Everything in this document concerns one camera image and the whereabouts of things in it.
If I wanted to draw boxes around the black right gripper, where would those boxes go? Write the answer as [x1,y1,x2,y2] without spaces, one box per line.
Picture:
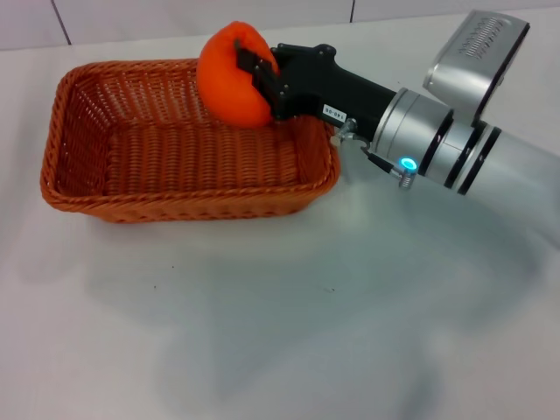
[234,38,397,142]

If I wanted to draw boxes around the orange toy tangerine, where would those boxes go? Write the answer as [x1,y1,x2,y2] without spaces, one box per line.
[196,22,281,129]

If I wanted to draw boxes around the orange woven wicker basket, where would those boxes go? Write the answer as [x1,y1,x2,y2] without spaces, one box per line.
[39,58,342,225]

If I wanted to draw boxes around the black cable with metal plugs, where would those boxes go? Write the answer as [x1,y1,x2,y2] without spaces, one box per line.
[330,118,417,191]

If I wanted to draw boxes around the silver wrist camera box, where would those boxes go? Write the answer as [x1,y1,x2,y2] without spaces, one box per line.
[422,9,531,129]

